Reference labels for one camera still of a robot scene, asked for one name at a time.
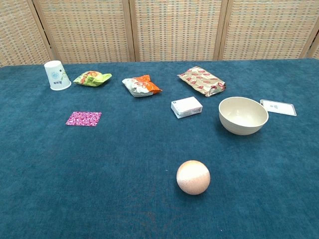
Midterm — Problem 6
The pink patterned paper square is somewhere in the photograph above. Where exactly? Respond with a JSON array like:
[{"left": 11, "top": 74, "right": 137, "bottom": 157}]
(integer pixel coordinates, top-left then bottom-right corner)
[{"left": 65, "top": 111, "right": 102, "bottom": 127}]

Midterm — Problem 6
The small white cardboard box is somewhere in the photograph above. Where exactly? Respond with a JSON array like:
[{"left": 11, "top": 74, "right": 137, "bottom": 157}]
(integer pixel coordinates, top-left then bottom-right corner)
[{"left": 170, "top": 96, "right": 203, "bottom": 119}]

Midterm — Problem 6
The orange white snack bag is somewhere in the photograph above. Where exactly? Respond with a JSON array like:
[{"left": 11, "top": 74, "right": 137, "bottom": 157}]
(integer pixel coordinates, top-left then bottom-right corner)
[{"left": 122, "top": 75, "right": 163, "bottom": 98}]

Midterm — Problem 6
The gold red-print snack package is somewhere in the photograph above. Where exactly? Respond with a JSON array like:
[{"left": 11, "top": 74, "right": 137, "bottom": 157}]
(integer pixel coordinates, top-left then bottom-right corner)
[{"left": 177, "top": 66, "right": 227, "bottom": 98}]

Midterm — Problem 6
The peach ball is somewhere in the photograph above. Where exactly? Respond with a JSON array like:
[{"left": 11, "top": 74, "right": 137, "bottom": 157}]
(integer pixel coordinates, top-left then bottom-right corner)
[{"left": 176, "top": 160, "right": 211, "bottom": 196}]

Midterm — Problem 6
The blue carpet table cover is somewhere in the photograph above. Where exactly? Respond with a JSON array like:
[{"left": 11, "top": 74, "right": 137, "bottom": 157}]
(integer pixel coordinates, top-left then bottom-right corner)
[{"left": 0, "top": 57, "right": 319, "bottom": 239}]

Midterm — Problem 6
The cream bowl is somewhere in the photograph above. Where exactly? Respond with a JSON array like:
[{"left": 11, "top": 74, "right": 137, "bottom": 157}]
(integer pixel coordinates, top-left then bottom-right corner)
[{"left": 218, "top": 96, "right": 269, "bottom": 136}]

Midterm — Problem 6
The green snack bag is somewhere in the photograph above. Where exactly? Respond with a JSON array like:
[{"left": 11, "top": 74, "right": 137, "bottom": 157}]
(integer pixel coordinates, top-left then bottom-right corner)
[{"left": 73, "top": 70, "right": 113, "bottom": 88}]

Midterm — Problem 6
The woven folding screen panel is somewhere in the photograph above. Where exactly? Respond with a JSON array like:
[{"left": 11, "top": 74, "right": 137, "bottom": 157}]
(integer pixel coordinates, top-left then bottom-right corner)
[
  {"left": 218, "top": 0, "right": 319, "bottom": 61},
  {"left": 0, "top": 0, "right": 54, "bottom": 67},
  {"left": 128, "top": 0, "right": 229, "bottom": 62},
  {"left": 32, "top": 0, "right": 136, "bottom": 64},
  {"left": 300, "top": 32, "right": 319, "bottom": 59}
]

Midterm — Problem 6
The white paper cup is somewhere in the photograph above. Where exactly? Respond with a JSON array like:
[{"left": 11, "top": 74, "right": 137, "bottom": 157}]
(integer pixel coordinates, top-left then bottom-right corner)
[{"left": 43, "top": 60, "right": 72, "bottom": 91}]

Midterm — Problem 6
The white card in holder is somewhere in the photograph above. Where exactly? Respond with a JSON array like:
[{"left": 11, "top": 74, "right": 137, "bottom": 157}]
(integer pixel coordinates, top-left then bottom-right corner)
[{"left": 259, "top": 99, "right": 298, "bottom": 117}]

